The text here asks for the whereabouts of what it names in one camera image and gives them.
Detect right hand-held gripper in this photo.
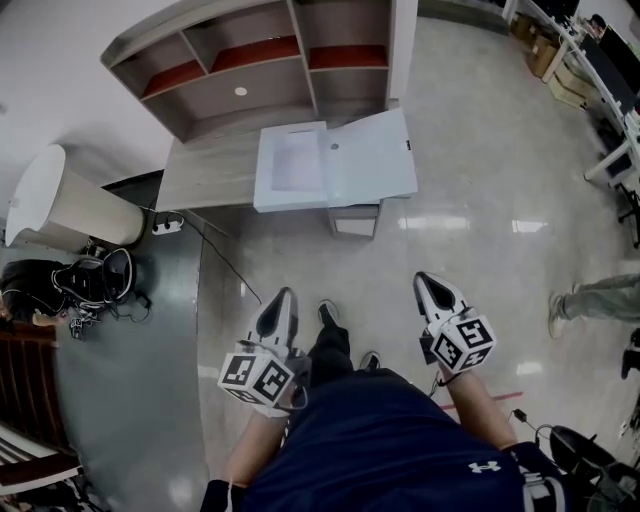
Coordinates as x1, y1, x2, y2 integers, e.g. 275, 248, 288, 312
413, 271, 497, 375

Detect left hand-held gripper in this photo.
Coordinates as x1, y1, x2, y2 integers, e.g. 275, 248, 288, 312
217, 287, 311, 419

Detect white box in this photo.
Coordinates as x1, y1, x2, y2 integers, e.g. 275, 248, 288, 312
252, 106, 420, 215

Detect white A4 paper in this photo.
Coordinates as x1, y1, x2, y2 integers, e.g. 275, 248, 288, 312
271, 130, 322, 193

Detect person's left forearm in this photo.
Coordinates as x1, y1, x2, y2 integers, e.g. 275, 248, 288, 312
222, 407, 297, 490

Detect person's right forearm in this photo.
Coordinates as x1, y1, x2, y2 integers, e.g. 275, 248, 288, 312
439, 368, 519, 451

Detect person's left shoe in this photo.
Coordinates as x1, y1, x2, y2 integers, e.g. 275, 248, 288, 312
317, 298, 341, 326

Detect person's black trousers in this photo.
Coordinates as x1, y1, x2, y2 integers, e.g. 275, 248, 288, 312
303, 322, 352, 389

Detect grey drawer cabinet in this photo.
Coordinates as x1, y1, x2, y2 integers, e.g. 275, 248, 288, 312
327, 198, 384, 241

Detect white power strip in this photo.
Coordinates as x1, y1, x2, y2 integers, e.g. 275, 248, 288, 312
151, 214, 186, 237

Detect person's navy shirt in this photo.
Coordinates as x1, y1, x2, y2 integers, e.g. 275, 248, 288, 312
199, 367, 576, 512

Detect grey wooden desk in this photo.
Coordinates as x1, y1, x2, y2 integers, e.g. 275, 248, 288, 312
155, 98, 401, 214

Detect black gear pile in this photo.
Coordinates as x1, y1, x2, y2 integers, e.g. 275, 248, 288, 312
49, 247, 151, 324

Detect black office chair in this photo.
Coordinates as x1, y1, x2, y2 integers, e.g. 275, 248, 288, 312
621, 328, 640, 381
548, 423, 640, 512
613, 180, 640, 236

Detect grey wooden shelf unit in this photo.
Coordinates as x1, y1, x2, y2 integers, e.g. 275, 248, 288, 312
99, 0, 419, 144

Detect brown cardboard box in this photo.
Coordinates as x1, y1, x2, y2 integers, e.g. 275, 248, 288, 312
524, 32, 561, 79
510, 12, 539, 39
547, 62, 599, 107

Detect white long desk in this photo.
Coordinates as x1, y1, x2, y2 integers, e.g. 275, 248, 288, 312
504, 0, 640, 187

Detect brown wooden furniture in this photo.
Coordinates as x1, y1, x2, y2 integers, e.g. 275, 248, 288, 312
0, 319, 84, 494

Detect black monitors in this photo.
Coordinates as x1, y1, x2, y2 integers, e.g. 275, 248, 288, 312
579, 23, 640, 117

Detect black floor cable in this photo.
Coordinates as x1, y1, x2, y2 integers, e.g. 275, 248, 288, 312
183, 209, 264, 305

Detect grey shoulder strap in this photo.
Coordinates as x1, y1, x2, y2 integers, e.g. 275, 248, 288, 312
517, 462, 556, 512

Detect white round pedestal table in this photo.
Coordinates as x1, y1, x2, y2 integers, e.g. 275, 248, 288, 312
4, 143, 147, 250

